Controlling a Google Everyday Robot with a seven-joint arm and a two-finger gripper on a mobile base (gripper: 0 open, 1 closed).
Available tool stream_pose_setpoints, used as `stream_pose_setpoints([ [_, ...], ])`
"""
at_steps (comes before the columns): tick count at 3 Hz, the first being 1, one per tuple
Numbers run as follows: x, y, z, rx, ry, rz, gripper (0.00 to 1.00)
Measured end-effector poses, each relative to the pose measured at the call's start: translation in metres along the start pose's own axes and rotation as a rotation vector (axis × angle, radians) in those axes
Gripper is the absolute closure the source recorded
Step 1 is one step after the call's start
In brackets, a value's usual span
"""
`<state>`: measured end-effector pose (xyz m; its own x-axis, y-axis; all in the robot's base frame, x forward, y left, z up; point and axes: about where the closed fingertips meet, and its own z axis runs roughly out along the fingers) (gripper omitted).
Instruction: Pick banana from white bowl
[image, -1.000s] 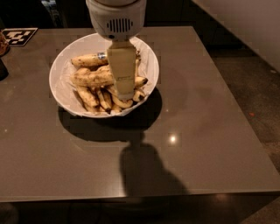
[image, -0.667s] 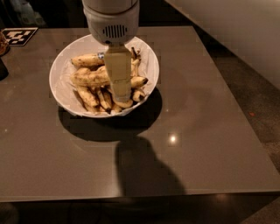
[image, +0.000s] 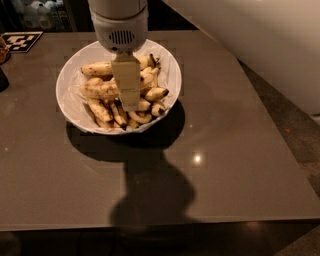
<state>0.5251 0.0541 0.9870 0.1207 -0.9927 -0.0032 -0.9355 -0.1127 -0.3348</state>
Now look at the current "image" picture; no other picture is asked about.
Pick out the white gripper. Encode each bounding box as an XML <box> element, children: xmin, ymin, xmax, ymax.
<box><xmin>91</xmin><ymin>8</ymin><xmax>148</xmax><ymax>112</ymax></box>

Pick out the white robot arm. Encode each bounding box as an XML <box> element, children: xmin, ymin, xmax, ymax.
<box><xmin>88</xmin><ymin>0</ymin><xmax>148</xmax><ymax>112</ymax></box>

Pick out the top banana with sticker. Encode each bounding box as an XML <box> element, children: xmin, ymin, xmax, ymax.
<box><xmin>81</xmin><ymin>54</ymin><xmax>159</xmax><ymax>77</ymax></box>

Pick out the large spotted middle banana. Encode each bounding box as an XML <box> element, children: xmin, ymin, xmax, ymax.
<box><xmin>79</xmin><ymin>67</ymin><xmax>160</xmax><ymax>99</ymax></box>

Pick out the small banana right upper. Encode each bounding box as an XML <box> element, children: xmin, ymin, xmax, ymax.
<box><xmin>145</xmin><ymin>87</ymin><xmax>169</xmax><ymax>102</ymax></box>

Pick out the small banana centre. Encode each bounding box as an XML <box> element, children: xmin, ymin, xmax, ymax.
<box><xmin>138</xmin><ymin>98</ymin><xmax>151</xmax><ymax>111</ymax></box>

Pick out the banana lower middle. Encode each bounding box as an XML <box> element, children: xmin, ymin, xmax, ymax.
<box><xmin>109</xmin><ymin>101</ymin><xmax>128</xmax><ymax>129</ymax></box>

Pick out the small banana stub right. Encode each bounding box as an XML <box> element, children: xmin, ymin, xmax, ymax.
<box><xmin>151</xmin><ymin>102</ymin><xmax>166</xmax><ymax>117</ymax></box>

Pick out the curved small banana bottom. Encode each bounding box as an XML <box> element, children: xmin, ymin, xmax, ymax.
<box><xmin>128</xmin><ymin>111</ymin><xmax>152</xmax><ymax>124</ymax></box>

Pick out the banana lower left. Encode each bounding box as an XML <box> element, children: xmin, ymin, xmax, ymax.
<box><xmin>87</xmin><ymin>98</ymin><xmax>113</xmax><ymax>122</ymax></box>

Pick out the white bowl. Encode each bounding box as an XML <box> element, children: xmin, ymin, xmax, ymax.
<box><xmin>56</xmin><ymin>40</ymin><xmax>182</xmax><ymax>135</ymax></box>

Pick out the black white fiducial marker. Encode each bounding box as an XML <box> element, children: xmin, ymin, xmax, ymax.
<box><xmin>2</xmin><ymin>31</ymin><xmax>43</xmax><ymax>53</ymax></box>

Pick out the brown object at left edge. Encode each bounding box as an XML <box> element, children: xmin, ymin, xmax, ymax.
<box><xmin>0</xmin><ymin>37</ymin><xmax>10</xmax><ymax>64</ymax></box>

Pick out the dark object at left edge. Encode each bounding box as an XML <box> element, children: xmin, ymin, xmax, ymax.
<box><xmin>0</xmin><ymin>68</ymin><xmax>9</xmax><ymax>92</ymax></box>

